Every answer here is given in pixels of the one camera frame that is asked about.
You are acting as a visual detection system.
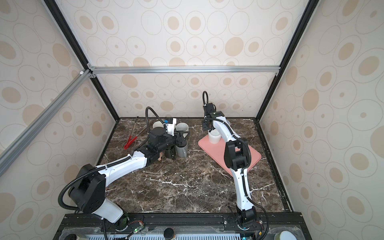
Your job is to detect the pale pink mug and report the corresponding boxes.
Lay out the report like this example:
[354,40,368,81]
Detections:
[153,121,164,129]

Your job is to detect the dark grey mug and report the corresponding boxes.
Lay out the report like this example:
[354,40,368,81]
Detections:
[175,141,188,158]

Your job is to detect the speckled cream mug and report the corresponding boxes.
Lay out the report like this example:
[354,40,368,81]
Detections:
[176,123,189,133]

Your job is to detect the white ribbed mug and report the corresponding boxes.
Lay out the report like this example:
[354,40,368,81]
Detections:
[208,129,222,145]

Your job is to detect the black mug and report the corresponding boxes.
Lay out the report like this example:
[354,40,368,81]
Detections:
[165,147,176,160]

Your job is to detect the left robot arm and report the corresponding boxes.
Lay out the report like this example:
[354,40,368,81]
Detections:
[58,127,189,224]

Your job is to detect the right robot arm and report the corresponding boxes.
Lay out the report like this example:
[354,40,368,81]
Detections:
[202,102,264,230]

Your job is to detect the pink plastic tray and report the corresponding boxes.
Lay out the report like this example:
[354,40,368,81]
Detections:
[197,134,262,176]

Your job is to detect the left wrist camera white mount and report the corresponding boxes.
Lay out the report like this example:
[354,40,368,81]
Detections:
[163,118,177,136]

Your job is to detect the red handled tongs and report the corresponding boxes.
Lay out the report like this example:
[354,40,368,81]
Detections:
[124,117,147,150]

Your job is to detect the black corrugated cable right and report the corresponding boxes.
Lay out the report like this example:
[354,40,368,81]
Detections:
[202,90,270,238]

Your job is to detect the black corrugated cable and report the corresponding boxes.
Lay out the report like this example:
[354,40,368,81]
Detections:
[145,106,165,134]
[202,90,270,238]

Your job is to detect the black corrugated cable left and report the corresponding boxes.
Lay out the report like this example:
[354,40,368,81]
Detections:
[145,106,165,134]

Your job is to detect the horizontal aluminium rail back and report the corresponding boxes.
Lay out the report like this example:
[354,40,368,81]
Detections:
[90,65,280,74]

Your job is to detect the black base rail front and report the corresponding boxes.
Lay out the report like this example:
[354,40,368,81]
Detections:
[54,212,311,240]

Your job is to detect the diagonal aluminium rail left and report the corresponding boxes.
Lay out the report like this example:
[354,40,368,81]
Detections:
[1,69,91,175]

